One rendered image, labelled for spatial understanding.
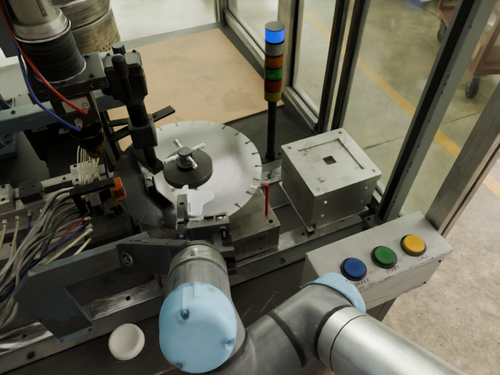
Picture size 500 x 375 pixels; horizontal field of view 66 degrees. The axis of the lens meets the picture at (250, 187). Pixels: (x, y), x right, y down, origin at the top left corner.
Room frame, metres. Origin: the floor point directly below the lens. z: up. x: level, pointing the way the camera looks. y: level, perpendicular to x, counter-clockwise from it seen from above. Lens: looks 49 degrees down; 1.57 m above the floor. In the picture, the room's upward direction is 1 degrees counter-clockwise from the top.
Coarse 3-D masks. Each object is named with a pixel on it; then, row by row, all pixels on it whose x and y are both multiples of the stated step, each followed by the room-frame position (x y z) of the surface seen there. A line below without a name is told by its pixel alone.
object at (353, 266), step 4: (348, 260) 0.38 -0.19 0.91; (352, 260) 0.38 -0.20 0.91; (356, 260) 0.38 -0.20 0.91; (344, 264) 0.37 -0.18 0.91; (348, 264) 0.37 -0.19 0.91; (352, 264) 0.37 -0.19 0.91; (356, 264) 0.37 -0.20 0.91; (360, 264) 0.37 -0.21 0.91; (344, 268) 0.36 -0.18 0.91; (348, 268) 0.36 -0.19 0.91; (352, 268) 0.36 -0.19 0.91; (356, 268) 0.36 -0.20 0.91; (360, 268) 0.36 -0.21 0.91; (364, 268) 0.36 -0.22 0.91; (344, 272) 0.36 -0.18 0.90; (348, 272) 0.35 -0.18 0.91; (352, 272) 0.35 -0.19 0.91; (356, 272) 0.35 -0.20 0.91; (360, 272) 0.35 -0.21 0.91; (352, 276) 0.35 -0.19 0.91; (356, 276) 0.35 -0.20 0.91; (360, 276) 0.35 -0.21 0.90
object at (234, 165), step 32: (160, 128) 0.74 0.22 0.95; (192, 128) 0.73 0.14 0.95; (224, 128) 0.73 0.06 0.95; (128, 160) 0.63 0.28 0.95; (224, 160) 0.62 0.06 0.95; (256, 160) 0.62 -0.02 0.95; (128, 192) 0.53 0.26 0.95; (160, 192) 0.53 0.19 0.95; (224, 192) 0.52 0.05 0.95; (160, 224) 0.45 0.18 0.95
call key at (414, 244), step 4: (408, 236) 0.43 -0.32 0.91; (412, 236) 0.43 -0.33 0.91; (416, 236) 0.43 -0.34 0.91; (404, 240) 0.42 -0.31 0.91; (408, 240) 0.42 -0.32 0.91; (412, 240) 0.42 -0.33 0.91; (416, 240) 0.42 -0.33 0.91; (420, 240) 0.42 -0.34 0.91; (404, 244) 0.42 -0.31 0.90; (408, 244) 0.41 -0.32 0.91; (412, 244) 0.41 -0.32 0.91; (416, 244) 0.41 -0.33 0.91; (420, 244) 0.41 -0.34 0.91; (424, 244) 0.41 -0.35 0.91; (408, 248) 0.40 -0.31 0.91; (412, 248) 0.40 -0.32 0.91; (416, 248) 0.40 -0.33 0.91; (420, 248) 0.40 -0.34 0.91; (412, 252) 0.40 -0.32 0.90; (416, 252) 0.40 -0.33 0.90; (420, 252) 0.40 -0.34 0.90
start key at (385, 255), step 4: (380, 248) 0.41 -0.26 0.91; (384, 248) 0.41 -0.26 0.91; (388, 248) 0.41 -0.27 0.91; (376, 252) 0.40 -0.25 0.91; (380, 252) 0.40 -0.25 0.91; (384, 252) 0.40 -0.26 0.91; (388, 252) 0.40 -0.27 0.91; (392, 252) 0.40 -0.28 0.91; (376, 256) 0.39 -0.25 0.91; (380, 256) 0.39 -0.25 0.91; (384, 256) 0.39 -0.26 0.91; (388, 256) 0.39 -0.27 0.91; (392, 256) 0.39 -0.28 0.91; (376, 260) 0.38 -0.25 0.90; (380, 260) 0.38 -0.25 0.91; (384, 260) 0.38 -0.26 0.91; (388, 260) 0.38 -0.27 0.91; (392, 260) 0.38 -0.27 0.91; (384, 264) 0.37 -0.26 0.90; (388, 264) 0.37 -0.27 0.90
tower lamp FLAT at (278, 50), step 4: (268, 44) 0.81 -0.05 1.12; (272, 44) 0.81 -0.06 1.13; (276, 44) 0.81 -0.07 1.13; (280, 44) 0.81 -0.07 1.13; (268, 48) 0.81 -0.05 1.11; (272, 48) 0.81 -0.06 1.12; (276, 48) 0.81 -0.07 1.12; (280, 48) 0.81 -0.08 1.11; (268, 52) 0.81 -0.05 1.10; (272, 52) 0.81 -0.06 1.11; (276, 52) 0.81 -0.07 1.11; (280, 52) 0.81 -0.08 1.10; (272, 56) 0.80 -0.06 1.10; (276, 56) 0.80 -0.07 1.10
